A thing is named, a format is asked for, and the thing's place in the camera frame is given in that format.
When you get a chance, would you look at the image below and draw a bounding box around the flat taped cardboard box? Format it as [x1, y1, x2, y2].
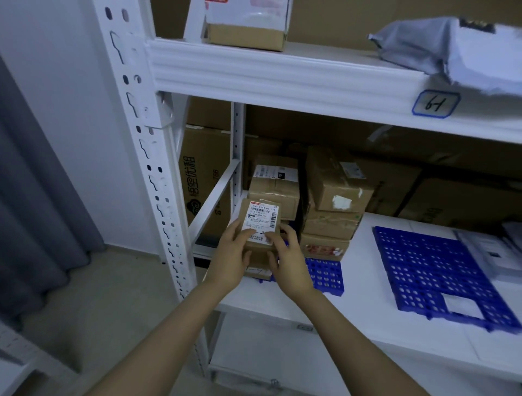
[302, 201, 363, 240]

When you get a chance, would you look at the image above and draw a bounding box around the grey plastic mailer bag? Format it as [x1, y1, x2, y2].
[368, 16, 522, 98]

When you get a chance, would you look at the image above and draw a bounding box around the white metal shelf rack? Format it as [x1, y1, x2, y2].
[91, 0, 522, 396]

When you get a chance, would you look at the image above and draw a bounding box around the grey flat parcel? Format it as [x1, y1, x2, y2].
[453, 221, 522, 280]

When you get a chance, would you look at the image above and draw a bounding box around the taped cardboard box black label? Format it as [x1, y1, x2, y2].
[248, 164, 301, 222]

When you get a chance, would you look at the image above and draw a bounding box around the person's left hand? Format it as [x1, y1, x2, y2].
[205, 218, 257, 295]

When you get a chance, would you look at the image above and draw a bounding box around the small white-labelled cardboard box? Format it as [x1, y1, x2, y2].
[236, 198, 283, 253]

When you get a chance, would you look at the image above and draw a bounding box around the small blue perforated plastic mat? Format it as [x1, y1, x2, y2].
[271, 256, 346, 296]

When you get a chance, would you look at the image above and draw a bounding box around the person's right forearm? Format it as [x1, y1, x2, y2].
[290, 287, 431, 396]

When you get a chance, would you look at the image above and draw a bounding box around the person's right hand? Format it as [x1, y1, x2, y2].
[265, 223, 318, 303]

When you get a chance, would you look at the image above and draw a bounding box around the person's left forearm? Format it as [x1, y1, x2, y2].
[83, 281, 230, 396]

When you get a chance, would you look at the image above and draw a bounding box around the white furniture piece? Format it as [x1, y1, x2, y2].
[0, 321, 79, 396]

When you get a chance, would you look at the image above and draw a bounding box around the cardboard box wrapped in plastic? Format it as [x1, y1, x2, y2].
[203, 0, 293, 52]

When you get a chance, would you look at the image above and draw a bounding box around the large blue perforated plastic mat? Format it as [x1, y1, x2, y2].
[372, 225, 522, 334]

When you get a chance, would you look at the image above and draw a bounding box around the cardboard box with red print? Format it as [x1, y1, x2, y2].
[299, 233, 351, 262]

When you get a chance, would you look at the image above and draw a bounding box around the large brown carton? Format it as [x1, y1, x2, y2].
[354, 157, 423, 218]
[397, 176, 522, 234]

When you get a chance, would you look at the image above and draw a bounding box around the grey curtain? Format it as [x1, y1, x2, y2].
[0, 55, 107, 331]

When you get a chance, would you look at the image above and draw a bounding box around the large printed cardboard carton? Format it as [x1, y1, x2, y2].
[179, 125, 232, 249]

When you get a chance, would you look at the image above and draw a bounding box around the blue-bordered white shelf label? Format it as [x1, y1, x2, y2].
[411, 90, 461, 120]

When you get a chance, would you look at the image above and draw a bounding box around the cardboard box with torn label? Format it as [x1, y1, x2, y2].
[306, 146, 375, 214]

